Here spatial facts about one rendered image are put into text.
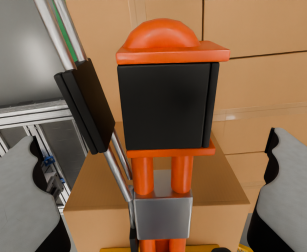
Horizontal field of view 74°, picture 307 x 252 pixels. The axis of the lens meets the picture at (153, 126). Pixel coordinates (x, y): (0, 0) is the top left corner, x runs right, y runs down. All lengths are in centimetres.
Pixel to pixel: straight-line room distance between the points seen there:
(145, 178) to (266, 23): 66
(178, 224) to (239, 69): 61
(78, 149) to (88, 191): 83
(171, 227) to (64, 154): 118
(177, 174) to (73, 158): 121
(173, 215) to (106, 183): 31
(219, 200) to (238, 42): 49
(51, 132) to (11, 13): 66
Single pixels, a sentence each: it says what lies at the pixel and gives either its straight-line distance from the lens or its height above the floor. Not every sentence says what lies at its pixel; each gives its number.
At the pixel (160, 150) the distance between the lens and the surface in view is 17.
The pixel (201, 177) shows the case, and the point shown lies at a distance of 53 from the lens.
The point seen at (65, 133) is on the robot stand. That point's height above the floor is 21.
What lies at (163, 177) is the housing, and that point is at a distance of 24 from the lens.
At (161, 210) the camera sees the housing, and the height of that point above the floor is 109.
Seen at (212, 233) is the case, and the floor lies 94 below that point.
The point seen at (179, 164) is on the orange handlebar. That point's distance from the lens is 20.
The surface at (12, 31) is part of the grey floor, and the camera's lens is 144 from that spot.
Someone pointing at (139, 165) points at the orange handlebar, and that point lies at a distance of 19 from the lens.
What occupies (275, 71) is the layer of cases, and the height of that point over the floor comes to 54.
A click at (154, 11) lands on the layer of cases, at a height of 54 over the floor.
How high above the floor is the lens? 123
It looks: 61 degrees down
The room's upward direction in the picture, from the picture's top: 178 degrees clockwise
